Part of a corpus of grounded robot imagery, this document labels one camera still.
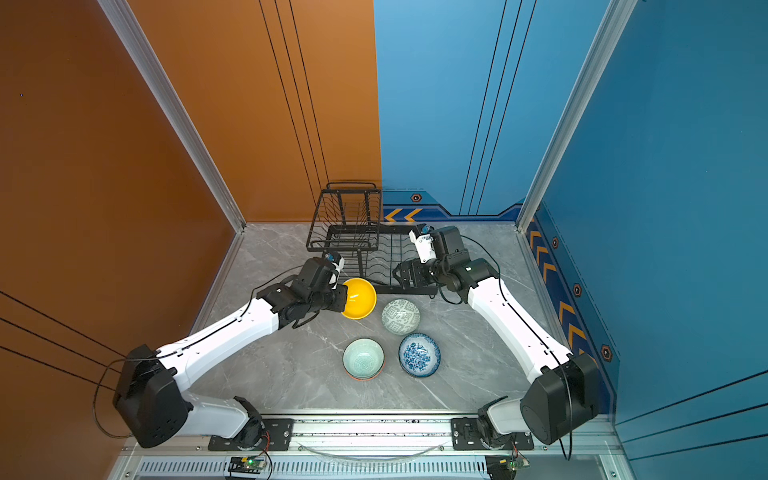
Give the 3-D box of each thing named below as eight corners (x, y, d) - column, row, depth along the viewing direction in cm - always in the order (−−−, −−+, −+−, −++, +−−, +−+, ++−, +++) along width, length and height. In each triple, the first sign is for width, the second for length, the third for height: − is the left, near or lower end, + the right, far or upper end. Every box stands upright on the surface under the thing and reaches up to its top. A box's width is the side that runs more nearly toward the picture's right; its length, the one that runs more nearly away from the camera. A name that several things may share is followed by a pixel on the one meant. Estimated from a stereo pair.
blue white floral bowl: (418, 388, 82) (419, 380, 77) (392, 358, 87) (392, 349, 82) (444, 362, 86) (447, 353, 81) (418, 335, 92) (420, 326, 86)
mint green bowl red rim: (343, 384, 83) (340, 377, 78) (347, 346, 90) (344, 337, 85) (384, 383, 83) (383, 377, 78) (384, 345, 90) (384, 337, 85)
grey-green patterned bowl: (398, 343, 90) (398, 336, 86) (377, 319, 95) (376, 311, 91) (423, 322, 94) (425, 315, 91) (402, 300, 100) (402, 292, 96)
